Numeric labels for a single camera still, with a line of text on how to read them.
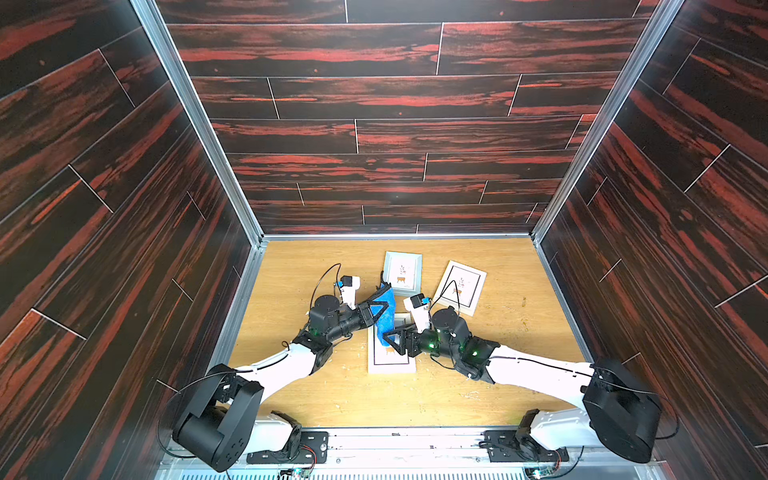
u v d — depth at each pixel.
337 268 0.70
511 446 0.73
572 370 0.47
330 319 0.65
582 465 0.71
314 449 0.73
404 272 1.08
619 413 0.42
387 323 0.78
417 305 0.71
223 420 0.42
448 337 0.61
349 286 0.76
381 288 0.82
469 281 1.06
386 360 0.86
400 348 0.70
